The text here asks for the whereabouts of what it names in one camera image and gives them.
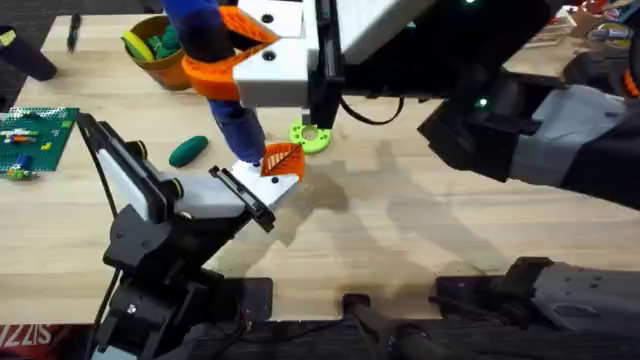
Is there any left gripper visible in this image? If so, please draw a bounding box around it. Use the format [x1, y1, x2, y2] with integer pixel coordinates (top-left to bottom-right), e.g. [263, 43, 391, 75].
[102, 142, 307, 282]

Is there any blue electric screwdriver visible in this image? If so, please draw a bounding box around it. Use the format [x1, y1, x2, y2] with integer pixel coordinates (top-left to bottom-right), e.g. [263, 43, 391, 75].
[159, 0, 267, 167]

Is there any green toy vegetable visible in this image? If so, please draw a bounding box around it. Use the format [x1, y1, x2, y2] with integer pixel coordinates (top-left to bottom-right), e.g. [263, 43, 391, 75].
[167, 134, 210, 169]

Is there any green disc with holes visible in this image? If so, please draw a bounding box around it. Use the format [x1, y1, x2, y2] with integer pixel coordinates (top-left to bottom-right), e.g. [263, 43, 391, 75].
[288, 119, 334, 155]

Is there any orange tub with toys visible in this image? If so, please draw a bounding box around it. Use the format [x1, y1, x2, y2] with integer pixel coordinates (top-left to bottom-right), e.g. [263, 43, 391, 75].
[121, 14, 194, 92]

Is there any black upright left wrist plate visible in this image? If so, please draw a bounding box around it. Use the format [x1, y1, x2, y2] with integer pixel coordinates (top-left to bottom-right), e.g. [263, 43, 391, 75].
[75, 112, 171, 224]

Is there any black pen tool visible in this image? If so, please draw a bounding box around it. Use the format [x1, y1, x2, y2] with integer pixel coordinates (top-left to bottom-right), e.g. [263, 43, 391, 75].
[66, 12, 83, 55]

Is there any green board with blocks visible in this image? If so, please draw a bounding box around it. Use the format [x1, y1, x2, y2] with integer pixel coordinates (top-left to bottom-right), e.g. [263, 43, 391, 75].
[0, 105, 81, 183]

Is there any black cylinder with yellow label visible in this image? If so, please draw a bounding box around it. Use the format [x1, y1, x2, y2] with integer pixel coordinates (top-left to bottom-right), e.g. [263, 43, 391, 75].
[0, 24, 59, 83]

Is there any flat wooden box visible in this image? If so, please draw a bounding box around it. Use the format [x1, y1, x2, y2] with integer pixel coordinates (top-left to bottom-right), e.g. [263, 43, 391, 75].
[522, 5, 584, 51]

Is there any red printed box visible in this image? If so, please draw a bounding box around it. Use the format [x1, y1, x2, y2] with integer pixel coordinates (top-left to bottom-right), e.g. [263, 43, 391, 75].
[0, 323, 69, 360]

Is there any colourful toy heap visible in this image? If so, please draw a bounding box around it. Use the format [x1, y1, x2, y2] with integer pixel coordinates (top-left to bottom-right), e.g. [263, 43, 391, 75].
[582, 0, 640, 51]

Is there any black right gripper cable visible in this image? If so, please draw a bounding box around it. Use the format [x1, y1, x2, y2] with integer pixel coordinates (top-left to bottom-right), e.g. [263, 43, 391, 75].
[339, 94, 406, 127]

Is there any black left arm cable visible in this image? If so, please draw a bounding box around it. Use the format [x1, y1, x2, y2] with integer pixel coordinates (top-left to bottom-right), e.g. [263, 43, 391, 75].
[83, 142, 124, 360]

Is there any black stand post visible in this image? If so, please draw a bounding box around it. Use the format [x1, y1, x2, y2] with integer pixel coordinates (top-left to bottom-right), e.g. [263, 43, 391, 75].
[341, 293, 451, 360]

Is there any black rail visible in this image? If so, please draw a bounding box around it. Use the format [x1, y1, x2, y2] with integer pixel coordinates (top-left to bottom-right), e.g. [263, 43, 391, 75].
[189, 319, 640, 360]

